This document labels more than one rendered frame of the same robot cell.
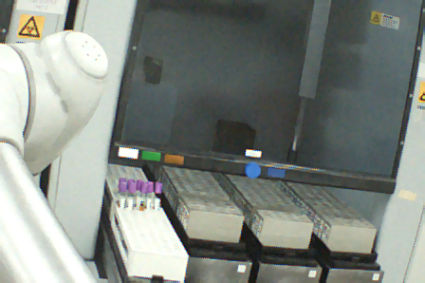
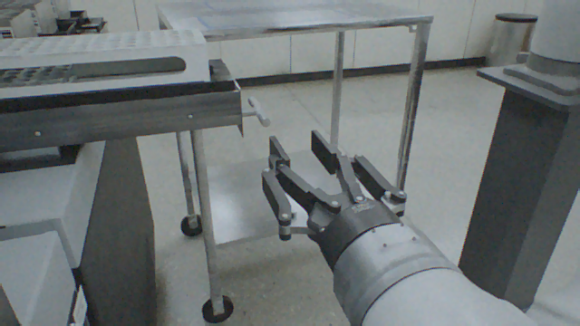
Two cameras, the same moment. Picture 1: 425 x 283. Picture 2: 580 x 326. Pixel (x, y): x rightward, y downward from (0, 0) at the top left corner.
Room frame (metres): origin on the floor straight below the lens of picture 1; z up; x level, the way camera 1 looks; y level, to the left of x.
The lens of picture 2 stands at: (1.33, 0.62, 0.98)
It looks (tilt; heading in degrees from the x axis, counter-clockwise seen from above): 29 degrees down; 267
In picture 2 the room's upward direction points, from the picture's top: straight up
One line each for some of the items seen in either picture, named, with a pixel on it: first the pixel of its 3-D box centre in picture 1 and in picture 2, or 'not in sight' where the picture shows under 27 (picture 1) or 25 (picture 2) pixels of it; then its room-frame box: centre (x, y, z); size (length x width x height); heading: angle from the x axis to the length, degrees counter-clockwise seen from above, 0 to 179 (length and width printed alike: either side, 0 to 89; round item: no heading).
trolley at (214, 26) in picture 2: not in sight; (285, 148); (1.29, -0.49, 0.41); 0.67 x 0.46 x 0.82; 19
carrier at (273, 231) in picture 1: (285, 233); (41, 18); (1.75, -0.18, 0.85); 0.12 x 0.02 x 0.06; 104
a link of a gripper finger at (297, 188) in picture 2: not in sight; (304, 195); (1.30, 0.27, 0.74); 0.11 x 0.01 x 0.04; 120
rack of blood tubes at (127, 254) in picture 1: (145, 242); (89, 66); (1.56, 0.09, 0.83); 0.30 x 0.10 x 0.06; 14
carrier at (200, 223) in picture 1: (213, 225); (19, 34); (1.71, -0.03, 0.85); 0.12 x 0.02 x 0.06; 105
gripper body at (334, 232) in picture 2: not in sight; (353, 228); (1.25, 0.32, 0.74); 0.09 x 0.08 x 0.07; 104
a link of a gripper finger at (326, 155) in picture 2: not in sight; (323, 151); (1.27, 0.17, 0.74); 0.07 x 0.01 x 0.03; 104
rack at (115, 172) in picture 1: (125, 196); not in sight; (1.87, 0.17, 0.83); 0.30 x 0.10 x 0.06; 14
